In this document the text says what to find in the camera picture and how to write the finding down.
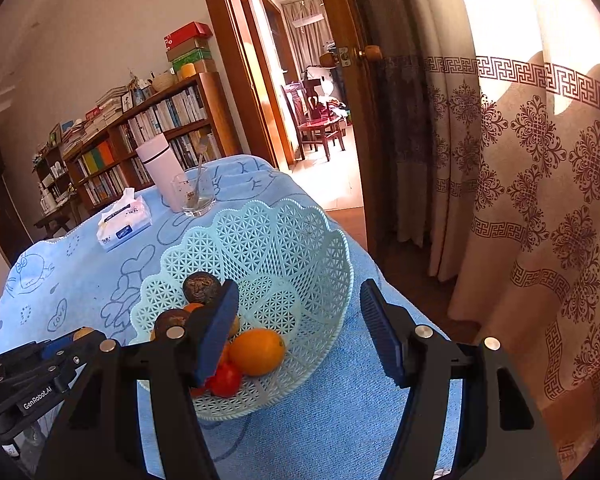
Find low wooden table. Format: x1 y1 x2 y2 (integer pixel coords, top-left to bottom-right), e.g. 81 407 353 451
34 207 83 241

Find red cherry tomato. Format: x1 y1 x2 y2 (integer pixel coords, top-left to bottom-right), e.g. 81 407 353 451
208 361 244 399

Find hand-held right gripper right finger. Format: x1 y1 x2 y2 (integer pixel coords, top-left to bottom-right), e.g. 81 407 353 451
358 278 564 480

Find dark brown passion fruit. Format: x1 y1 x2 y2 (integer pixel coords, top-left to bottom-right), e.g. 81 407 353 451
182 271 226 307
152 308 191 342

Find clear glass cup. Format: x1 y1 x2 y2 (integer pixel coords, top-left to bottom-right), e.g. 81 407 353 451
172 169 217 218

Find green box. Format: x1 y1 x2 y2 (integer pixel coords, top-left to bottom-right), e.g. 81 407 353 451
166 47 214 74

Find wooden door knob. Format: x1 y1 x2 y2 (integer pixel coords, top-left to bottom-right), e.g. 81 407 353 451
319 45 384 69

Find beige patterned curtain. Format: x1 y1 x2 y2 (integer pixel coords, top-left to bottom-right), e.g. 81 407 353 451
380 0 600 480

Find large wooden bookshelf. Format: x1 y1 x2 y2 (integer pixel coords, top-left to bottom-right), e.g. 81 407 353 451
62 72 242 217

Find light blue plastic basket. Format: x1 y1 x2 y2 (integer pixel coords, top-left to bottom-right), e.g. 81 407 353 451
130 199 355 422

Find rows of shelved books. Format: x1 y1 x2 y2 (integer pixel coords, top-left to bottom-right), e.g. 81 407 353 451
72 85 223 206

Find long ceiling lamp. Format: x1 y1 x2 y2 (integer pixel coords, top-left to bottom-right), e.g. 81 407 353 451
292 10 327 29

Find stacks of books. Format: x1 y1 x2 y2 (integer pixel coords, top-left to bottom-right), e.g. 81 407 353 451
60 86 131 156

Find metal spoon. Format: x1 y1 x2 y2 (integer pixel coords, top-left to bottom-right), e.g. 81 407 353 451
186 140 209 209

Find pink thermos bottle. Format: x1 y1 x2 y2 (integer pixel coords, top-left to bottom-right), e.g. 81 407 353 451
135 135 184 214

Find red box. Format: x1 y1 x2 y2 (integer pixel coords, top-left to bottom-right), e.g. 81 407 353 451
163 21 214 51

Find light blue printed tablecloth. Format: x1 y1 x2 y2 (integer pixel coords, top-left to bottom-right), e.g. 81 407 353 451
0 154 466 480

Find white tissue pack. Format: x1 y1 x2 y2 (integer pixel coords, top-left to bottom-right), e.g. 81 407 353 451
96 187 154 253

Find small wooden shelf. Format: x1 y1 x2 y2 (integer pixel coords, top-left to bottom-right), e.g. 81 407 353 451
32 144 82 217

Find dark wooden door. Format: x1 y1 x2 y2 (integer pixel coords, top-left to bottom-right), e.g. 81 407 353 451
0 147 32 267

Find wooden chair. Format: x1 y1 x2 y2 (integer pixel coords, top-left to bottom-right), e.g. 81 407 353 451
282 80 349 162

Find open wooden door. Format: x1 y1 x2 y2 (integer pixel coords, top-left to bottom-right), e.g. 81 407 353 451
310 0 396 257

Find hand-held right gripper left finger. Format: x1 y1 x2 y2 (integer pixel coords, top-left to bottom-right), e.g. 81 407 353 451
32 279 241 480

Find sheer curtain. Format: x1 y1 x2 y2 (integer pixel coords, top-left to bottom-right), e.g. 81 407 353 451
280 0 337 87

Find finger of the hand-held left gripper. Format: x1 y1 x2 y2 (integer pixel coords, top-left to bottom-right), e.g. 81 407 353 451
42 331 107 388
0 335 77 377

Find wooden door frame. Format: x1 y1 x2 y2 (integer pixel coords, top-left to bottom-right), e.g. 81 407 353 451
195 0 301 171

